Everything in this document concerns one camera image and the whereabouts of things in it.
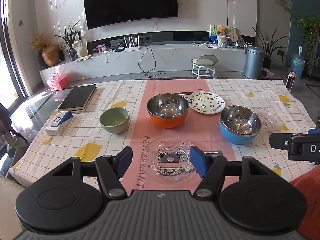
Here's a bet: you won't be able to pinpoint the orange steel bowl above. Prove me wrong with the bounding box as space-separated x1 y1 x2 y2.
146 94 190 129

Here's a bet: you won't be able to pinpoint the white tote bag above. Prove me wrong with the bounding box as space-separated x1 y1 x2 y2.
74 39 88 58

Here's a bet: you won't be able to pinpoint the white router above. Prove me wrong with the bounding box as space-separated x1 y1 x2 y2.
124 36 141 52

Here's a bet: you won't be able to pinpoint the red cloth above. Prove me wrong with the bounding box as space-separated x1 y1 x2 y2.
291 165 320 240

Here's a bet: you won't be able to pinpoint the white painted plate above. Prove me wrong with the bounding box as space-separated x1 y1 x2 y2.
187 92 226 114

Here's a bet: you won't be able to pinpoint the black notebook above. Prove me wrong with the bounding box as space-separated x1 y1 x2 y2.
57 84 97 113

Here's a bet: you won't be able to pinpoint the trailing ivy plant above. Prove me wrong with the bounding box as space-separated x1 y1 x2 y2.
262 0 320 69

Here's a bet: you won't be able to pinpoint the black television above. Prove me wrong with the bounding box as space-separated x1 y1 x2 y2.
82 0 179 30

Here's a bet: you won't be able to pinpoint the blue water jug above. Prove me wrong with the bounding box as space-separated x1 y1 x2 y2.
291 45 306 79

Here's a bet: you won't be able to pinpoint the blue steel bowl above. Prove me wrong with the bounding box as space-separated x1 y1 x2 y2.
219 105 262 145

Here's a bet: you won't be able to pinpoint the white marble tv console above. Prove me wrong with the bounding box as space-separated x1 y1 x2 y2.
39 44 247 86

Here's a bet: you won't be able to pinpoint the pink placemat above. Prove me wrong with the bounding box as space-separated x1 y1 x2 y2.
122 79 230 193

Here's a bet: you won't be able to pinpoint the painted canvas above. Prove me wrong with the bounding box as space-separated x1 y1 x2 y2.
209 24 237 47

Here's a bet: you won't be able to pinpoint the plant in blue vase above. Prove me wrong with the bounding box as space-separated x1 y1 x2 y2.
55 19 83 61

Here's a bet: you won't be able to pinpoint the round hand fan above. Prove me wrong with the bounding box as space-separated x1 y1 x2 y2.
229 31 239 47

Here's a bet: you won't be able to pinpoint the pink storage box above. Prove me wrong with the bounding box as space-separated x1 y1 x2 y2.
47 72 68 91

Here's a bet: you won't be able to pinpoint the small clear glass plate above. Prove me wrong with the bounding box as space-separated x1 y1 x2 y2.
250 108 282 134

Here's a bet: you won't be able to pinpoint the small pink heater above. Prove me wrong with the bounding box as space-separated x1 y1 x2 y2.
286 71 296 91

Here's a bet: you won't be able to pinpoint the white rolling stool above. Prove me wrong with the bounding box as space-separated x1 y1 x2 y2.
191 55 218 77

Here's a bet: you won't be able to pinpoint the black cable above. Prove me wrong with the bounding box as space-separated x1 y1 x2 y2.
138 42 166 79

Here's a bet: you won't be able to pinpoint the large clear glass plate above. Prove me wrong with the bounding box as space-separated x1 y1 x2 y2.
145 136 201 184

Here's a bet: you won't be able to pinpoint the beige cushion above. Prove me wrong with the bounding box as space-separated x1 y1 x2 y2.
0 176 28 240

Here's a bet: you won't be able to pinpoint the teddy bear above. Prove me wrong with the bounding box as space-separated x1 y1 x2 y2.
215 26 228 48

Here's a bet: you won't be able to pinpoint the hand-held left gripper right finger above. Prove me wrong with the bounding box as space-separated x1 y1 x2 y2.
189 145 272 198

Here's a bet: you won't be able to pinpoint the tall potted plant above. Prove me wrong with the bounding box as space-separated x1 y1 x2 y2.
252 26 288 69

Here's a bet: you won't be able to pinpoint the green ceramic bowl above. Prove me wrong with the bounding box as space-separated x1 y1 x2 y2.
99 107 130 134

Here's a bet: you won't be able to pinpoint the white and blue box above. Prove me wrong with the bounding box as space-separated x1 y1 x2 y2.
45 110 73 136

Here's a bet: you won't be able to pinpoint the grey trash can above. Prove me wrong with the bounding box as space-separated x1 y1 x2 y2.
244 46 265 79

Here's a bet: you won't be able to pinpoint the golden vase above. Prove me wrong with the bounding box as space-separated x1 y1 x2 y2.
41 44 60 67

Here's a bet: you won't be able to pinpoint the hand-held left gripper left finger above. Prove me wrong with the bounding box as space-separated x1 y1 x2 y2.
51 146 133 201

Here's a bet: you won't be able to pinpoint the dried yellow flowers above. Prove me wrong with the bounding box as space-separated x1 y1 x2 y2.
30 34 48 69

